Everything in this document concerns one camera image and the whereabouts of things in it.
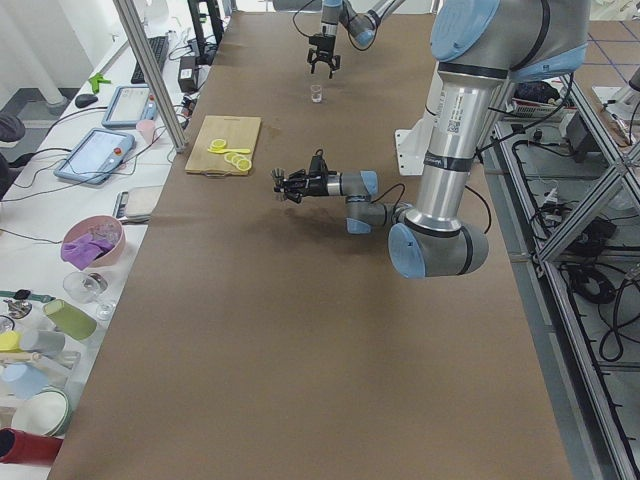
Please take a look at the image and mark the black keyboard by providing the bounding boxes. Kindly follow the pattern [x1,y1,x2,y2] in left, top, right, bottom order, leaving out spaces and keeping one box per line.
[130,35,171,85]

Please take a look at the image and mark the purple cloth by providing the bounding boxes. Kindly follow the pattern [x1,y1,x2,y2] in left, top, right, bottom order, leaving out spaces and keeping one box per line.
[61,234,115,270]

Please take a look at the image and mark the light blue cup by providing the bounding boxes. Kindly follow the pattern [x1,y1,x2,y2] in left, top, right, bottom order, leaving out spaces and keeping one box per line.
[1,363,49,400]

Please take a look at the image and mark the black power adapter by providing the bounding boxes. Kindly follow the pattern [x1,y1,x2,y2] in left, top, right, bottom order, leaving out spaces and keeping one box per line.
[178,56,199,93]

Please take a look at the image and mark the green 3d printed part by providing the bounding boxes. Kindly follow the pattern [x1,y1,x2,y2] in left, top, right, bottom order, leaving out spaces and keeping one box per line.
[88,73,111,94]

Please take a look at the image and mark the red cup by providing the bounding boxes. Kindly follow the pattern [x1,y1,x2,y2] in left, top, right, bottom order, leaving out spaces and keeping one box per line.
[1,428,63,466]

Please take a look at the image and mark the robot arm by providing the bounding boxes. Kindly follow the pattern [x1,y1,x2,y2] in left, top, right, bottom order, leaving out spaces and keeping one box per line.
[272,1,590,278]
[307,0,403,78]

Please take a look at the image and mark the clear wine glass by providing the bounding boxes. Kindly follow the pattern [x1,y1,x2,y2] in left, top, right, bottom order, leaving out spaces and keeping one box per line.
[63,271,116,321]

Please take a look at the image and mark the clear glass measuring cup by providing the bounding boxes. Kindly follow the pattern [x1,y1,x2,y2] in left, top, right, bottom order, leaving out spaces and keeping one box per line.
[310,84,323,104]

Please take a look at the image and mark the green strap watch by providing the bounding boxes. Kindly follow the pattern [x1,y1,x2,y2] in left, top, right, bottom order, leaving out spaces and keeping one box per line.
[0,289,54,303]

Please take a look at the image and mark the blue teach pendant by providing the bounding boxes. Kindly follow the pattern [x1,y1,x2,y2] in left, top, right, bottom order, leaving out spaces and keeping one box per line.
[54,128,135,185]
[102,84,157,129]

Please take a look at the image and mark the black computer mouse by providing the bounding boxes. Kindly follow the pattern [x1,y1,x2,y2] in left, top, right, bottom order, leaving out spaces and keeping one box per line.
[74,93,98,109]

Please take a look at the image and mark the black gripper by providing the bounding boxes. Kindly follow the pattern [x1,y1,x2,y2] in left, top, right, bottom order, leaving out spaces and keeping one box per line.
[307,33,341,79]
[275,170,341,203]

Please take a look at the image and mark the bamboo cutting board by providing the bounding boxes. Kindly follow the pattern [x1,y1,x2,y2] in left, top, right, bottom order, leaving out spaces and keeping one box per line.
[185,115,262,176]

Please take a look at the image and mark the green plastic cup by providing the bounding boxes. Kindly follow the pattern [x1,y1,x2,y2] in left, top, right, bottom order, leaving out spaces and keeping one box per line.
[43,299,97,341]

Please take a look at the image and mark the white green-rimmed bowl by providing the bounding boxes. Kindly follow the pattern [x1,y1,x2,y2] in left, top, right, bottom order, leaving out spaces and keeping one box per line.
[11,389,72,437]

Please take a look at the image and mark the steel jigger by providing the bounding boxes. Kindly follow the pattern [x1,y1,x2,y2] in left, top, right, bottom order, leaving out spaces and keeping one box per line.
[271,168,286,201]

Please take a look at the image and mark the aluminium frame post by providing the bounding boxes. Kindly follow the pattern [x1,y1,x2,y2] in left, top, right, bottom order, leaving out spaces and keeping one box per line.
[113,0,187,153]

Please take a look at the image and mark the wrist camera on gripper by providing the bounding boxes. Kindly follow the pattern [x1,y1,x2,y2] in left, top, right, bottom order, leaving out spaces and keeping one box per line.
[309,148,329,177]

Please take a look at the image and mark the blue teach pendant near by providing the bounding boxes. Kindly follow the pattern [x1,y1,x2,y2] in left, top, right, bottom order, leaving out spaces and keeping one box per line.
[54,128,135,185]

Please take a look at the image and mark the grey cup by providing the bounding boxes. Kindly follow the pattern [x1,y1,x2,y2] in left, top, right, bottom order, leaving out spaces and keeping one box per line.
[19,329,66,357]

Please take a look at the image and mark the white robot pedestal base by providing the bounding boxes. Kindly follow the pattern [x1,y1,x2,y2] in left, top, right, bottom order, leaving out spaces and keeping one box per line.
[394,73,442,176]

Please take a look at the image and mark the lemon slice stack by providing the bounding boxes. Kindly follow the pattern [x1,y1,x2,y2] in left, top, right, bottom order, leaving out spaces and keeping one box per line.
[233,155,252,172]

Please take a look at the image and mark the pink bowl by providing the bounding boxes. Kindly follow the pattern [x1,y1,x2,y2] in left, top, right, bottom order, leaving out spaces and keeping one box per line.
[60,215,126,270]

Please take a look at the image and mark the blue teach pendant far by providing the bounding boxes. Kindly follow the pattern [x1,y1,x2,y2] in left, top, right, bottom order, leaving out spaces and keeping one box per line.
[102,84,157,129]

